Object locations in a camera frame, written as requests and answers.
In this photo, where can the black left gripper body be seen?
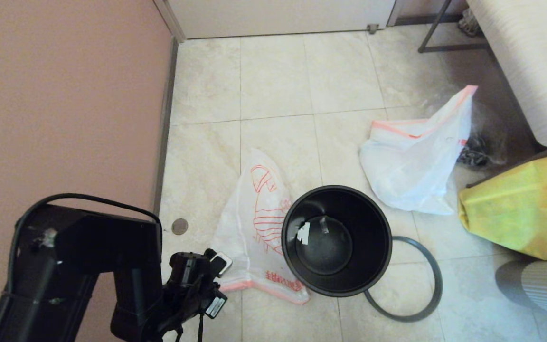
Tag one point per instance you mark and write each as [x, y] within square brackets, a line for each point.
[188, 304]

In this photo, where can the fresh white orange-printed bag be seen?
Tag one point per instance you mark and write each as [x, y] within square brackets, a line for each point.
[249, 247]

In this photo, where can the yellow fabric bag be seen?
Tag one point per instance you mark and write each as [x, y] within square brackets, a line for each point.
[506, 213]

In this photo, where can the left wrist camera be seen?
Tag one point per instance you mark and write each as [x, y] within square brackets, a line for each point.
[221, 262]

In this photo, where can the small grey patterned item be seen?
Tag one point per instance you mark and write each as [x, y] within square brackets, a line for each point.
[469, 23]

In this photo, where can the white door frame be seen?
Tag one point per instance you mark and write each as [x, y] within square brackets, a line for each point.
[171, 21]

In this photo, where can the white door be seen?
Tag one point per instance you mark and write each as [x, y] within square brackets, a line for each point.
[278, 16]

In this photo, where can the beige wooden table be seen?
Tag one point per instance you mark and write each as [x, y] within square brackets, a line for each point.
[534, 57]

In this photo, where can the black round trash bin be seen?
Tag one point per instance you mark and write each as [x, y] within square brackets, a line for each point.
[363, 247]

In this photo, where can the grey ribbed round object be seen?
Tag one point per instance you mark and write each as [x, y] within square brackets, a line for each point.
[544, 285]

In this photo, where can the grey baseboard strip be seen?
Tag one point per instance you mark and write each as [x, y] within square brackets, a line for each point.
[165, 142]

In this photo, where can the white bag pink rim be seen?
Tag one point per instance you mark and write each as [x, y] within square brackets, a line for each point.
[411, 171]

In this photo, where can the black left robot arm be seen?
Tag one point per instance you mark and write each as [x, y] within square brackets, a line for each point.
[88, 242]

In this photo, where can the round metal floor drain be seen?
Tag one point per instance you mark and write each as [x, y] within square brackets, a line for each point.
[180, 226]

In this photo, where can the dark metal furniture frame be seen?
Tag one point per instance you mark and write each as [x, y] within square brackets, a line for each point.
[454, 47]

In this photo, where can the metal door stopper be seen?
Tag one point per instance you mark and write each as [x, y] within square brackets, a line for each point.
[373, 28]

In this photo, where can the clear plastic bag dark contents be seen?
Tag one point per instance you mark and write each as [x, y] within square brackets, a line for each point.
[477, 154]

